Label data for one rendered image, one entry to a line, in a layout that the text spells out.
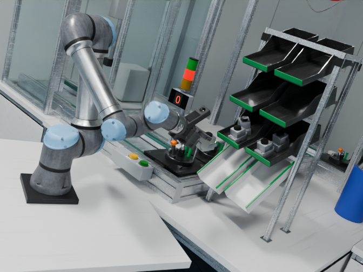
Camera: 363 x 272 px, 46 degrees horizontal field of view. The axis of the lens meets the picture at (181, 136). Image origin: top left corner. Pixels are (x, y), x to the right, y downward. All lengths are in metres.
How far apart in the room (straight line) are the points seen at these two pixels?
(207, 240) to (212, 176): 0.30
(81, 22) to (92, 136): 0.43
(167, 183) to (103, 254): 0.53
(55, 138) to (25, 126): 1.05
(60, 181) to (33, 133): 0.95
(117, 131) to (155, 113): 0.15
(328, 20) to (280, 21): 0.83
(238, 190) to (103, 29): 0.82
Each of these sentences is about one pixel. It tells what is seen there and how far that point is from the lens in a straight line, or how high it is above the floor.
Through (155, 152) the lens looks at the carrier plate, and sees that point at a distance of 2.01.
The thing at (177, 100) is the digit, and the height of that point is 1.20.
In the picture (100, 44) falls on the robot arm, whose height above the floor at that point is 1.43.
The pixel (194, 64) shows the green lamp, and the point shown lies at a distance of 2.09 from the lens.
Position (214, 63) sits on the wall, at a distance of 5.53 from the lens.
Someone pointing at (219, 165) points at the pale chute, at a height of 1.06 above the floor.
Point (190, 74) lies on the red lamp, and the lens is 2.10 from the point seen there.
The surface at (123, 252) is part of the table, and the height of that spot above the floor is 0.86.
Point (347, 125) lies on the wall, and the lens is 6.20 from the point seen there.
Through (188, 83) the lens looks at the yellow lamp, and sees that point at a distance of 2.11.
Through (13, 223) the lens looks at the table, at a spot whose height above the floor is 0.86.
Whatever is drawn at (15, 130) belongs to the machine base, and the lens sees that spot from 2.71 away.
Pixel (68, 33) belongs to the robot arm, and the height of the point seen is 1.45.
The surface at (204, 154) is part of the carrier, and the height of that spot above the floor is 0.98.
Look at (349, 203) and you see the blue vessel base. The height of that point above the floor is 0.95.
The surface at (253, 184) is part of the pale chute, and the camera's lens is 1.76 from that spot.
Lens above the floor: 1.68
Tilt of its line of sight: 17 degrees down
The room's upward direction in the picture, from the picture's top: 18 degrees clockwise
